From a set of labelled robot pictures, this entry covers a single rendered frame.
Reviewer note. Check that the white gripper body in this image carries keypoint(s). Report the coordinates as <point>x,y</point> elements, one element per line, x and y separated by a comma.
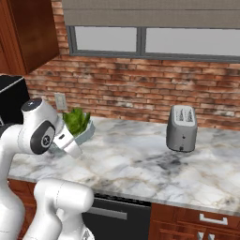
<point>73,149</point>

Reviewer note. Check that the brown wooden wall cupboard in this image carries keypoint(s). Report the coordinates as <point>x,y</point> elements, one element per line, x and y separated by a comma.
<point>31,31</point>

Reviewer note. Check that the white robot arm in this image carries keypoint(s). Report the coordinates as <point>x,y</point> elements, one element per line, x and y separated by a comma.
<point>56,200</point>

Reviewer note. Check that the grey framed window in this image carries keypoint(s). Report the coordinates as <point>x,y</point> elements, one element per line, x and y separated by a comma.
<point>142,43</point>

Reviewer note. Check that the beige roller blind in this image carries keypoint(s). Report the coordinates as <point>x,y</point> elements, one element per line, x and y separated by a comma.
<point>150,12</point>

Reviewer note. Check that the brown wooden base cupboard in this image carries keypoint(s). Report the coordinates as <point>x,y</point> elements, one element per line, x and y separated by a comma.
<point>28,193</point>

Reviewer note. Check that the black fridge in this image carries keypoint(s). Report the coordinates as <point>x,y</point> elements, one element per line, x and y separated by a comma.
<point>12,100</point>

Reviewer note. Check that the brown wooden cupboard door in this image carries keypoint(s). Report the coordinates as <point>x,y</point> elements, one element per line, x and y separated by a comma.
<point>172,234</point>

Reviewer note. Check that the black dishwasher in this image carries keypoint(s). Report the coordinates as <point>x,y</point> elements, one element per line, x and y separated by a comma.
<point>125,225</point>

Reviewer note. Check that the brown wooden drawer front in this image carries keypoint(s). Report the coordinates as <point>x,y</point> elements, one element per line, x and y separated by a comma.
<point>181,217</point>

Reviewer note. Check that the clear tupperware with green leaves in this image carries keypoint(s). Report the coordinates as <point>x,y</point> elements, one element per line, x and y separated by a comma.
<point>77,122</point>

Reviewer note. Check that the silver toaster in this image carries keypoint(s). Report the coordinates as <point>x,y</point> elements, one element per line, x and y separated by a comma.
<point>182,131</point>

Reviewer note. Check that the white wall socket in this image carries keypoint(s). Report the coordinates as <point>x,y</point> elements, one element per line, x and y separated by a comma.
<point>60,101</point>

